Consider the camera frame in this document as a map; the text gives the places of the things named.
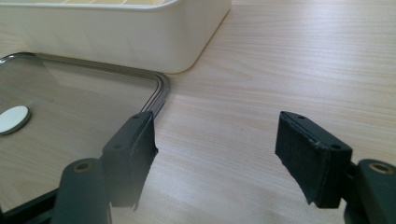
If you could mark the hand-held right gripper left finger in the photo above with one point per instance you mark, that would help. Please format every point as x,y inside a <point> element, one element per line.
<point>127,161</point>

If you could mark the cream plastic container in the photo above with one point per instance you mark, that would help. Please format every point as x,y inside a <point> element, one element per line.
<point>118,31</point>

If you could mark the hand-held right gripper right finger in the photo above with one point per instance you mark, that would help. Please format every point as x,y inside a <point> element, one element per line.
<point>314,161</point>

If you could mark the transparent grey container lid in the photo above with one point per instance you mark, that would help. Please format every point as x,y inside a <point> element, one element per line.
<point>74,124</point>

